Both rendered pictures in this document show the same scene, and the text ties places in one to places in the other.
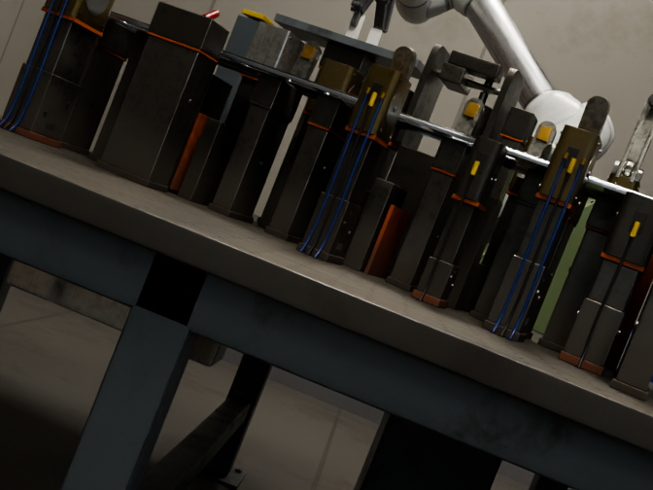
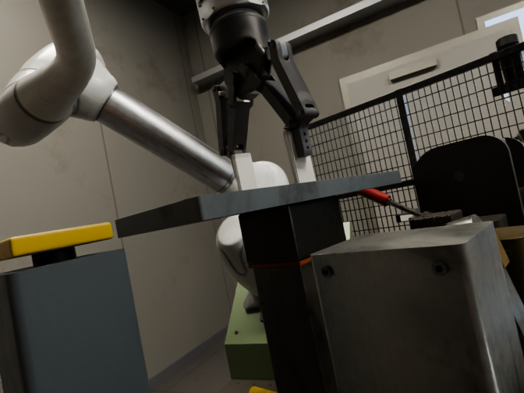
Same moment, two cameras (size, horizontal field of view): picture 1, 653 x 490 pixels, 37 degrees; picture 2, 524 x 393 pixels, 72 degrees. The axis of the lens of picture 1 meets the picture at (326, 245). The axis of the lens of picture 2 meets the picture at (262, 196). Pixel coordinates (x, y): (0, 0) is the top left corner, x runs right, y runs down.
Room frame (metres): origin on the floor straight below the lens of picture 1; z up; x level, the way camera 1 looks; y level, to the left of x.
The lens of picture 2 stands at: (2.15, 0.52, 1.15)
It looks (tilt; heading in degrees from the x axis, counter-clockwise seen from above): 2 degrees up; 294
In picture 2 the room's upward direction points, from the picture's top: 11 degrees counter-clockwise
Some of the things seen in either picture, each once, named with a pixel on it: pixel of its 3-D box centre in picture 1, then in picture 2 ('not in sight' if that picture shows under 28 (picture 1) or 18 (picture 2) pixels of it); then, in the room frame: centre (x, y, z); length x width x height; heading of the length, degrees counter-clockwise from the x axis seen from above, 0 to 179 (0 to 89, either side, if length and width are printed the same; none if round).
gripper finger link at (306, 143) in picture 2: (356, 14); (306, 132); (2.25, 0.13, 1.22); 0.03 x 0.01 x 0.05; 154
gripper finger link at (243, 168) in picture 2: (371, 43); (246, 178); (2.37, 0.08, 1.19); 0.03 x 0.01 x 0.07; 64
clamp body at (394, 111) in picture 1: (353, 165); not in sight; (1.71, 0.01, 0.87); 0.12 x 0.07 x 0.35; 161
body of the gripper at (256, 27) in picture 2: not in sight; (245, 60); (2.32, 0.10, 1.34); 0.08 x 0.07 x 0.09; 154
